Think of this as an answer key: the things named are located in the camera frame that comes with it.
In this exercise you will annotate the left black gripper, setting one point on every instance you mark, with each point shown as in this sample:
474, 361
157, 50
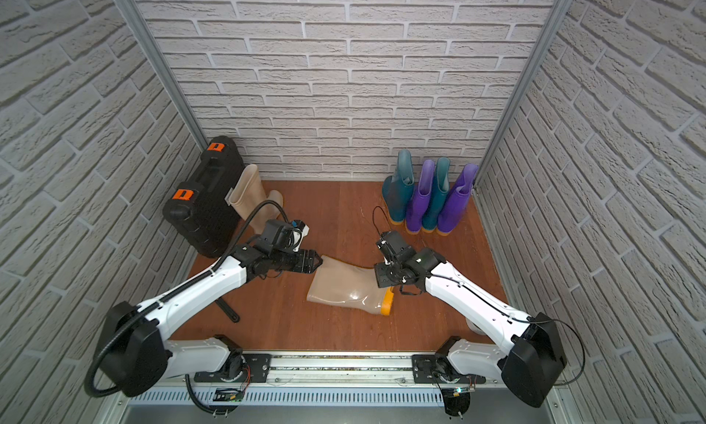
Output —
298, 261

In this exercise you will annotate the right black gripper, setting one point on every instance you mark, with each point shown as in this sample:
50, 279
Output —
381, 278

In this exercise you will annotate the beige rain boot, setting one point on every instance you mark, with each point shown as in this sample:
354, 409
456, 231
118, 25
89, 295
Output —
338, 283
248, 194

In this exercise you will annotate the purple rain boot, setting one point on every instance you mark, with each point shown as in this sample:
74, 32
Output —
421, 197
457, 200

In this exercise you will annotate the teal rain boot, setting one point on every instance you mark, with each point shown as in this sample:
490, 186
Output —
439, 193
398, 188

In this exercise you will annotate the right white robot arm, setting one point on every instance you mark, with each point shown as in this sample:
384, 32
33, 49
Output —
527, 355

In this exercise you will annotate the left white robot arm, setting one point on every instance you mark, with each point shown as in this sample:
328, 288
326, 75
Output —
136, 349

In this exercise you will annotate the black plastic tool case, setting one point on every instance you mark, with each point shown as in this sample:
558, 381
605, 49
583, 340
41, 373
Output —
198, 209

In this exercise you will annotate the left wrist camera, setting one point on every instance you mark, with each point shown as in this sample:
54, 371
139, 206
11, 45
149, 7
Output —
295, 234

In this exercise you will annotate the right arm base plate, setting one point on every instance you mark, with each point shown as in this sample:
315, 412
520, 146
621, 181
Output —
431, 369

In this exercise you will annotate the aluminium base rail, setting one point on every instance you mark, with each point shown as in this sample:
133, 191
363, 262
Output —
300, 368

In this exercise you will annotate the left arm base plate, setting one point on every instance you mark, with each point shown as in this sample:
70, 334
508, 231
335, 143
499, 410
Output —
253, 367

